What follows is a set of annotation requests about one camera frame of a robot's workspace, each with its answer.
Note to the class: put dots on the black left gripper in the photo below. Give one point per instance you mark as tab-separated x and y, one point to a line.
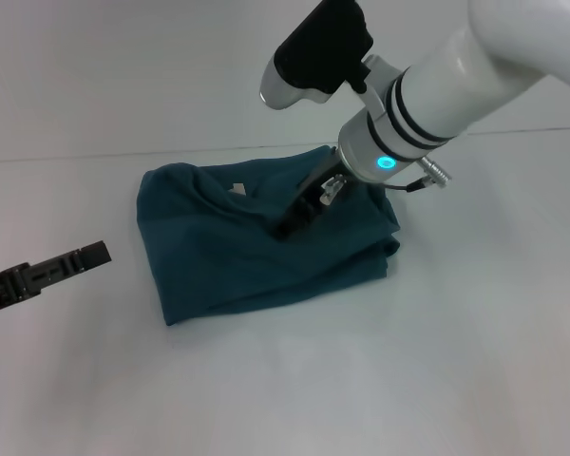
2	292

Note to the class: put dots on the teal blue t-shirt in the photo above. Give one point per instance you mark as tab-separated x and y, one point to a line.
242	256

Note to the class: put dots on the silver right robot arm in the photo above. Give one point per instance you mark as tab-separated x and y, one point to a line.
432	95

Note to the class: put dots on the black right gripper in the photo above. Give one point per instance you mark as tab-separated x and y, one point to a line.
316	195

